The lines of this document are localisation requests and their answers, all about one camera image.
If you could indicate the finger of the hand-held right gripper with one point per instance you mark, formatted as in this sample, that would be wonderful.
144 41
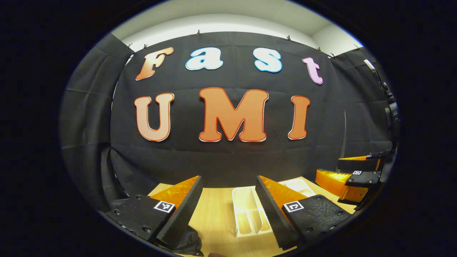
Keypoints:
360 178
357 165

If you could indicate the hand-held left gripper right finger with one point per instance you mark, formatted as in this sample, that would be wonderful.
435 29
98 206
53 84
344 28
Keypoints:
273 214

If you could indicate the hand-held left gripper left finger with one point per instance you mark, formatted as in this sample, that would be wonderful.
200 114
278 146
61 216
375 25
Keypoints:
178 214

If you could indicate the white bookshelf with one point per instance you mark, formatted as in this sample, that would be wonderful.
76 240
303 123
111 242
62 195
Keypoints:
246 200

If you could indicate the black schoolbag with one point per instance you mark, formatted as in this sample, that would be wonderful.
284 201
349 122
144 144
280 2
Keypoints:
189 242

